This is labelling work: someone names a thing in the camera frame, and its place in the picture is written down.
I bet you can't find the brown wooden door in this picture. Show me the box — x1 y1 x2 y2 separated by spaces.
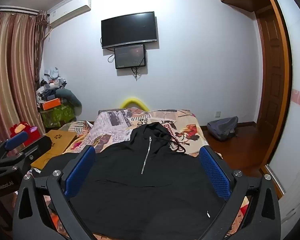
256 5 290 166

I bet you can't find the newspaper print bed cover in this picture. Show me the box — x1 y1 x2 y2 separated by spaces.
27 108 249 240

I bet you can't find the white wall air conditioner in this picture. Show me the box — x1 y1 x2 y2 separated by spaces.
49 0 91 28

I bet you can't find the brown wooden lap desk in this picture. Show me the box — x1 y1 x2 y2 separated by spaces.
31 130 77 170

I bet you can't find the red plush toy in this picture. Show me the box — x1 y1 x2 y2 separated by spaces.
10 121 41 146

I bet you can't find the yellow curved foam tube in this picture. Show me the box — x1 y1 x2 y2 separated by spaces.
120 98 150 112

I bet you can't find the white wall socket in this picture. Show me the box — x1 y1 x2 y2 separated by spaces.
215 111 221 118

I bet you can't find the grey backpack on floor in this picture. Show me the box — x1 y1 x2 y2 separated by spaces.
207 116 238 141

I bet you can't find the large black wall television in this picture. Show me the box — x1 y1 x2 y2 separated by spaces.
101 11 158 49

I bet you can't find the dark green pillow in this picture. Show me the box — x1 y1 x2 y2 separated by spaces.
55 88 82 111

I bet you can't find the orange box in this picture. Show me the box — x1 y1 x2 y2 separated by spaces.
41 98 61 111

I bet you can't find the black zip hoodie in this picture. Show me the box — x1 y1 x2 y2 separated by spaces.
32 121 227 240

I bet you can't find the small black wall monitor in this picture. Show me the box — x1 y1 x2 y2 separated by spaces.
114 44 146 69

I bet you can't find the red striped curtain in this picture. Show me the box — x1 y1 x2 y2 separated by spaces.
0 11 47 142

